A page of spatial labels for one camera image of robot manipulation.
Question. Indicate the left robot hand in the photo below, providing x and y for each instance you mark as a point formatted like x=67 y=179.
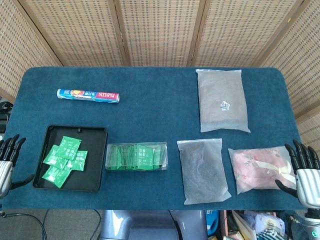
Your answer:
x=6 y=175

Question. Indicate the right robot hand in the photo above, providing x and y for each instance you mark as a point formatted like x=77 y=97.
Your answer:
x=308 y=185

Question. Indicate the clear box of green sachets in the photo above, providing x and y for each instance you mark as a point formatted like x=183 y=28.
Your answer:
x=117 y=155

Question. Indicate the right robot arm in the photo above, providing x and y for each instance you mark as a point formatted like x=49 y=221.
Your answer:
x=313 y=225

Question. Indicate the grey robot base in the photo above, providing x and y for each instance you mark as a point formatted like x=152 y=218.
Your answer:
x=150 y=225

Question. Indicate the frosted bag pink floral cloth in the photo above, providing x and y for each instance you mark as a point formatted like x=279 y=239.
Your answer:
x=257 y=165

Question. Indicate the clear bag of snacks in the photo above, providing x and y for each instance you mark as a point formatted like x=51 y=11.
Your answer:
x=265 y=221

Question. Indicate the white paper bag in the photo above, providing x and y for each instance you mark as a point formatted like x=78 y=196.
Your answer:
x=241 y=225

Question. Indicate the black plastic tray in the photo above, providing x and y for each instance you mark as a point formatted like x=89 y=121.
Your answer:
x=95 y=155

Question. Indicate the frosted bag dark contents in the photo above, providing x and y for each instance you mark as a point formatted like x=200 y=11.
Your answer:
x=202 y=172

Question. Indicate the large frosted bag brown contents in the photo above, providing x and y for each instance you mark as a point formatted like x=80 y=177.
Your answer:
x=220 y=85

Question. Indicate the striped cloth item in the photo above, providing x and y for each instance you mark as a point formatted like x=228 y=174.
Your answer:
x=270 y=235

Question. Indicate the black device on floor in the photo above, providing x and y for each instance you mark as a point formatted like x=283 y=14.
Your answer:
x=4 y=107

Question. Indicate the blue packet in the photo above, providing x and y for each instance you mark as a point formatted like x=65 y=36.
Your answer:
x=212 y=220

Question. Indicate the plastic wrap roll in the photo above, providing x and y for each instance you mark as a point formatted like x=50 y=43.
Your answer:
x=87 y=95

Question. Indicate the blue felt table cover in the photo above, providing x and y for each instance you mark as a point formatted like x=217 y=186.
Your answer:
x=150 y=112

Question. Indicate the woven bamboo folding screen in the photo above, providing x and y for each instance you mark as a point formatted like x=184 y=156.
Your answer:
x=160 y=30

